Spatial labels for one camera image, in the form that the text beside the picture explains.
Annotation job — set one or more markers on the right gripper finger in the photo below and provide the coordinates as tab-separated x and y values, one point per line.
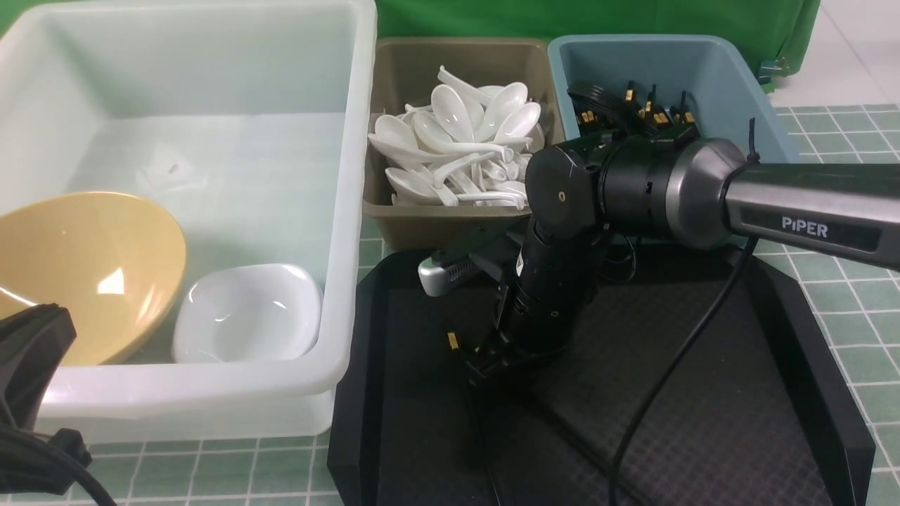
495	358

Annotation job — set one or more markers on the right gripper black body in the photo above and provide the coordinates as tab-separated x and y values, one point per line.
545	290

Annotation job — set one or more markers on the white square dish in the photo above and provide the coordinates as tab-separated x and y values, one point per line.
255	313

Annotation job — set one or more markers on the yellow noodle bowl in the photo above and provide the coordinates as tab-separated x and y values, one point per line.
115	261

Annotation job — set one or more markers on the black chopstick gold tip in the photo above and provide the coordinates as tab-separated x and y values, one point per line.
457	348

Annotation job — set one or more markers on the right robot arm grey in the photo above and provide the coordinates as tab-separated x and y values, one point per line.
828	208

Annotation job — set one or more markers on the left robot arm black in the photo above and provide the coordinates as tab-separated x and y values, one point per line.
33	345

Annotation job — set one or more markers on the pile of white spoons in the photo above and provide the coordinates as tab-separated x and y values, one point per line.
469	146

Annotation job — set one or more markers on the pile of black chopsticks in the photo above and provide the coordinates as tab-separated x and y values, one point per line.
634	110

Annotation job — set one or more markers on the blue plastic chopstick bin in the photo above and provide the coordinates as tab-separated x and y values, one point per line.
717	77

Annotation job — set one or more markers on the olive plastic spoon bin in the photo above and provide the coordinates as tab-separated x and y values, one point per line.
405	72

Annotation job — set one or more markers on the black plastic serving tray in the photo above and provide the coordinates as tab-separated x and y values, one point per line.
757	413

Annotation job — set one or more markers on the green cloth backdrop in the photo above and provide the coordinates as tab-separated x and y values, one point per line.
772	36

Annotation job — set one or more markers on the large white plastic tub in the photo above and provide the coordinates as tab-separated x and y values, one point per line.
248	122

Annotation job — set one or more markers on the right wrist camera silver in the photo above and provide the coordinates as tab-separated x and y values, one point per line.
492	249

